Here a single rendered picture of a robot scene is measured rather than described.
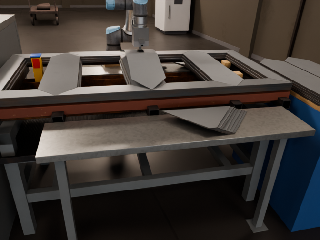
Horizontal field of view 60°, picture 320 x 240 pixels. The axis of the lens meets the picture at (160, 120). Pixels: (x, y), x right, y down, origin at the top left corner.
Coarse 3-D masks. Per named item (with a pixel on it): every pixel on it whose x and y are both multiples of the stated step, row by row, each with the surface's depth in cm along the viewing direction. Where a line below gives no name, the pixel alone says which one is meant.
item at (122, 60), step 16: (80, 64) 171; (192, 64) 179; (240, 64) 184; (16, 80) 147; (80, 80) 150; (128, 80) 148; (208, 80) 155; (48, 96) 124; (64, 96) 125; (80, 96) 127; (96, 96) 129; (112, 96) 131; (128, 96) 132; (144, 96) 134; (160, 96) 136; (176, 96) 138
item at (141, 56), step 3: (126, 54) 155; (129, 54) 155; (132, 54) 155; (135, 54) 156; (138, 54) 156; (141, 54) 156; (144, 54) 157; (147, 54) 157; (150, 54) 157; (153, 54) 158; (156, 54) 158; (129, 57) 153; (132, 57) 153; (135, 57) 153; (138, 57) 154; (141, 57) 154; (144, 57) 154; (147, 57) 154; (150, 57) 155; (153, 57) 155; (156, 57) 155
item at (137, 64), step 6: (132, 60) 150; (138, 60) 151; (144, 60) 151; (150, 60) 152; (156, 60) 153; (132, 66) 147; (138, 66) 147; (144, 66) 148; (150, 66) 148; (156, 66) 149
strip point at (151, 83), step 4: (136, 80) 139; (140, 80) 139; (144, 80) 139; (148, 80) 140; (152, 80) 140; (156, 80) 140; (160, 80) 141; (144, 84) 137; (148, 84) 137; (152, 84) 138; (156, 84) 138; (152, 88) 136
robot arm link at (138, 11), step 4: (136, 0) 145; (140, 0) 145; (144, 0) 146; (136, 4) 146; (140, 4) 146; (144, 4) 146; (136, 8) 147; (140, 8) 147; (144, 8) 147; (136, 12) 148; (140, 12) 148; (144, 12) 148; (136, 16) 149; (140, 16) 149; (144, 16) 149
